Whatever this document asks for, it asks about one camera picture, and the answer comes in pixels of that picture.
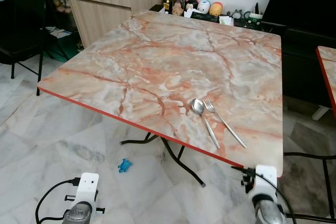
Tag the silver metal spoon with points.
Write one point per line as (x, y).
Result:
(197, 106)

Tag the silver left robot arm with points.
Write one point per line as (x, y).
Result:
(79, 214)

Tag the silver metal fork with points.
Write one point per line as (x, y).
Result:
(226, 124)

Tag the white paper card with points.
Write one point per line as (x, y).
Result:
(226, 20)

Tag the orange round toy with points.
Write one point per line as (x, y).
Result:
(216, 8)

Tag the white round toy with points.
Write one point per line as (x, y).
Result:
(203, 6)

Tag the dark round toy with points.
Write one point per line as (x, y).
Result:
(192, 3)

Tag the red lid clear jar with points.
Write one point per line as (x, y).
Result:
(178, 2)

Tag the small blue toy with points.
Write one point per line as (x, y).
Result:
(125, 166)

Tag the light wooden cabinet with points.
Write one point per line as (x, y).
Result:
(115, 9)

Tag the black chair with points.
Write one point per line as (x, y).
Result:
(21, 19)

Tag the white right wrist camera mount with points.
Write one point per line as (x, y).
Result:
(266, 179)

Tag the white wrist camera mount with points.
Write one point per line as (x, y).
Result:
(88, 184)
(266, 179)

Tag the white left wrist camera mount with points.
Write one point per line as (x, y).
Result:
(88, 184)

